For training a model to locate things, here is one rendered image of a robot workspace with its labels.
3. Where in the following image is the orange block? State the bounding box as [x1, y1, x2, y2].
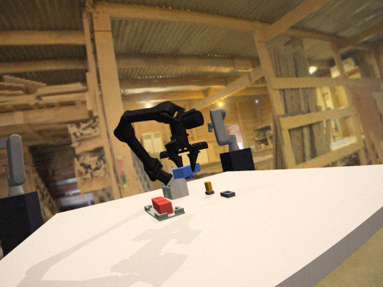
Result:
[204, 182, 213, 192]

